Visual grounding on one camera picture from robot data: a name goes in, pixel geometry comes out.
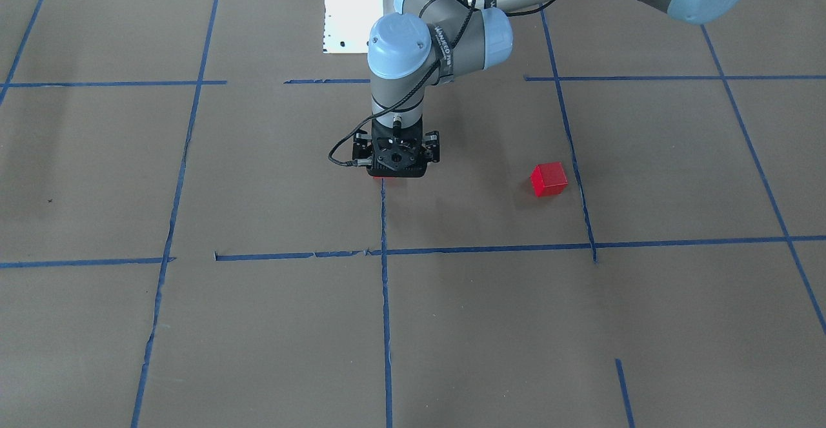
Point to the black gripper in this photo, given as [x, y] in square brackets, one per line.
[362, 150]

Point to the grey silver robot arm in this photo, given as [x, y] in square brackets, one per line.
[424, 43]

